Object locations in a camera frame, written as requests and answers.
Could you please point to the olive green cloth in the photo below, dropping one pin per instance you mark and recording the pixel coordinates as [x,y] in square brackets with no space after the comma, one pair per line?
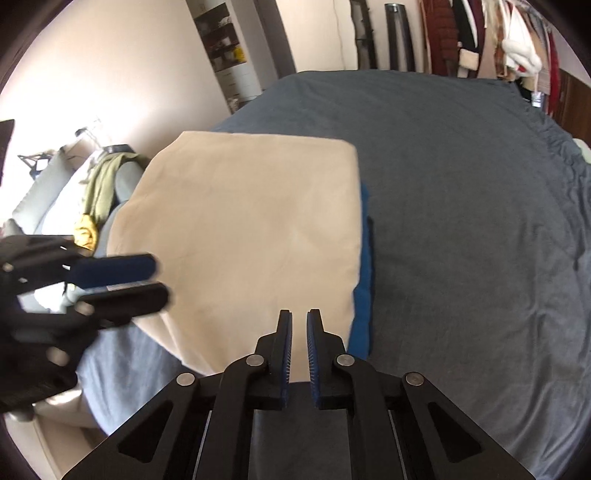
[100,188]

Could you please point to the black tall speaker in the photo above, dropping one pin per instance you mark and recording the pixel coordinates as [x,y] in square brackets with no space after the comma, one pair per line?
[401,49]

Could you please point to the grey-blue bed duvet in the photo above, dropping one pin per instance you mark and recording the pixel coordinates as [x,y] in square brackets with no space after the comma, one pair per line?
[480,207]

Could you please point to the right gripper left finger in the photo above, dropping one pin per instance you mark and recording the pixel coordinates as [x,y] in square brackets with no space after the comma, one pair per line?
[198,428]

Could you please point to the black ladder stand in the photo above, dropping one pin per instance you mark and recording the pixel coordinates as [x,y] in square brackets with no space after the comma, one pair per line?
[364,35]

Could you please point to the hanging clothes rack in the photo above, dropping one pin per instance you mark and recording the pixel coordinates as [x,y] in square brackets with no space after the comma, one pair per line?
[499,40]

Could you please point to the pale green pillow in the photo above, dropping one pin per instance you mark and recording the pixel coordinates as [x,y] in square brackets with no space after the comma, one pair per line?
[584,148]

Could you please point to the white wall bookshelf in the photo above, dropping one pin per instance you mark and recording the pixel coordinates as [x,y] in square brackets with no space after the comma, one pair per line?
[218,29]

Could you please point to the cream pants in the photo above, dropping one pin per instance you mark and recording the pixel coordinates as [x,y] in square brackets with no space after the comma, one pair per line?
[244,226]

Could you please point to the wooden headboard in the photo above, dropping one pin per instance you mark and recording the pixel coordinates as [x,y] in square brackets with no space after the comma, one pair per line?
[574,107]

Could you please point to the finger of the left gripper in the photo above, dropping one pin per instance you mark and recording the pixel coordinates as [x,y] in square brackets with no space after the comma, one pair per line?
[90,273]
[116,308]

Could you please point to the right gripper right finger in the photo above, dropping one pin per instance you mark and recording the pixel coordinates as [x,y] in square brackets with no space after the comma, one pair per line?
[400,427]

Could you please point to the blue folded garment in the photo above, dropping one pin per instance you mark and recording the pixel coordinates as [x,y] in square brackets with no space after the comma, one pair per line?
[361,333]

